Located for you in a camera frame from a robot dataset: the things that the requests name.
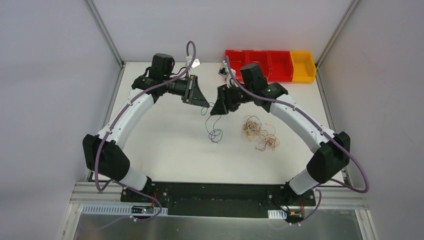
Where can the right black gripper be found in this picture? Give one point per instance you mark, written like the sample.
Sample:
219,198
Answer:
225,98

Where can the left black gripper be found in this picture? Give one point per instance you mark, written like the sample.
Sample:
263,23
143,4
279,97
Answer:
190,89

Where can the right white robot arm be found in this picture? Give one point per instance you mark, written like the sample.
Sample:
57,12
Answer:
330,150

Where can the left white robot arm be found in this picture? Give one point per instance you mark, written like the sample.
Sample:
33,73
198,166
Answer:
103,151

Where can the left red bin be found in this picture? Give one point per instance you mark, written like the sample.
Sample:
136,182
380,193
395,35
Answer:
237,59

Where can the right red bin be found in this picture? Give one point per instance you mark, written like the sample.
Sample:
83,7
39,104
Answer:
281,66

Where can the yellow bin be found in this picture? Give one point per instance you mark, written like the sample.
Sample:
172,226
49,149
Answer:
304,68

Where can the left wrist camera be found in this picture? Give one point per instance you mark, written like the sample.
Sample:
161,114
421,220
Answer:
192,62

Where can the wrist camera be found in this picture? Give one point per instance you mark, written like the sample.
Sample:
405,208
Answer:
192,62
227,73

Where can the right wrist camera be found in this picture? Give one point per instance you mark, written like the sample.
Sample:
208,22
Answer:
227,73

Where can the aluminium frame rail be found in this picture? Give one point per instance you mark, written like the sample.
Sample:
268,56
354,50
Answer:
91,215

